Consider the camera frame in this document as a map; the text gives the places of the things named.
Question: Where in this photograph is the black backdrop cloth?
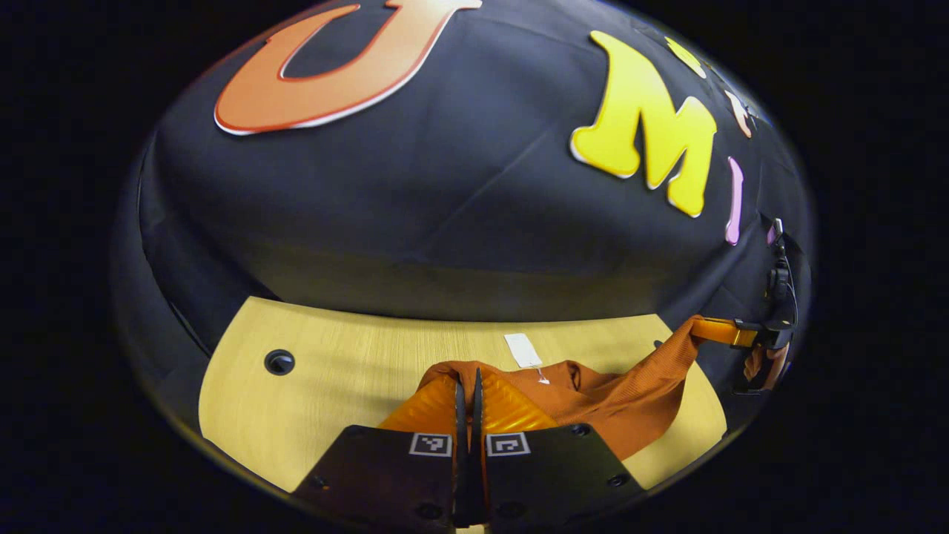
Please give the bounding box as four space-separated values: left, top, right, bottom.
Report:
111 0 816 386

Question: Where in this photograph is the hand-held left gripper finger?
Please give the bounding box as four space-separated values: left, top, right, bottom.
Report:
471 369 647 529
291 369 468 529

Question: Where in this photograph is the white paper hang tag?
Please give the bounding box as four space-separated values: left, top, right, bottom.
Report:
504 333 543 369

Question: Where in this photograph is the orange button shirt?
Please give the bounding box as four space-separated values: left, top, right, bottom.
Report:
417 315 705 461

